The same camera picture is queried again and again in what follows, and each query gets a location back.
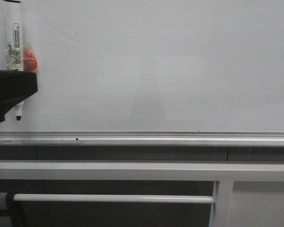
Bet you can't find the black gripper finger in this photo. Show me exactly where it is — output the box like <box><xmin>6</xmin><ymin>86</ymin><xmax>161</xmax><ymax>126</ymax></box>
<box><xmin>0</xmin><ymin>70</ymin><xmax>38</xmax><ymax>123</ymax></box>

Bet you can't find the red round magnet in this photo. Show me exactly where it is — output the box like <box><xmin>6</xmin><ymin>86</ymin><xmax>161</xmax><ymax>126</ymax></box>
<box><xmin>23</xmin><ymin>49</ymin><xmax>38</xmax><ymax>72</ymax></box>

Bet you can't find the white whiteboard marker pen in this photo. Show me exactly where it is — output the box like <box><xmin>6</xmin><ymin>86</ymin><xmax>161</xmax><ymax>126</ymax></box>
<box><xmin>3</xmin><ymin>0</ymin><xmax>26</xmax><ymax>122</ymax></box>

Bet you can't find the whiteboard with aluminium tray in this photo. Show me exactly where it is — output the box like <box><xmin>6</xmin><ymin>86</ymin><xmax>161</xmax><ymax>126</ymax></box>
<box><xmin>0</xmin><ymin>0</ymin><xmax>284</xmax><ymax>147</ymax></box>

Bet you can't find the white horizontal rod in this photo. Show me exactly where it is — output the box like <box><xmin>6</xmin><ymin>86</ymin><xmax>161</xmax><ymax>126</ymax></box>
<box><xmin>13</xmin><ymin>194</ymin><xmax>215</xmax><ymax>204</ymax></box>

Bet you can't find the black strap on rod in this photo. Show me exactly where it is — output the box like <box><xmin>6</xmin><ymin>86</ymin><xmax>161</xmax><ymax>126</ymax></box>
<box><xmin>4</xmin><ymin>192</ymin><xmax>23</xmax><ymax>227</ymax></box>

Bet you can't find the white metal stand frame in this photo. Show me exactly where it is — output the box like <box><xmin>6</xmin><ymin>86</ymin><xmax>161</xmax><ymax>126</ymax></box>
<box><xmin>0</xmin><ymin>160</ymin><xmax>284</xmax><ymax>227</ymax></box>

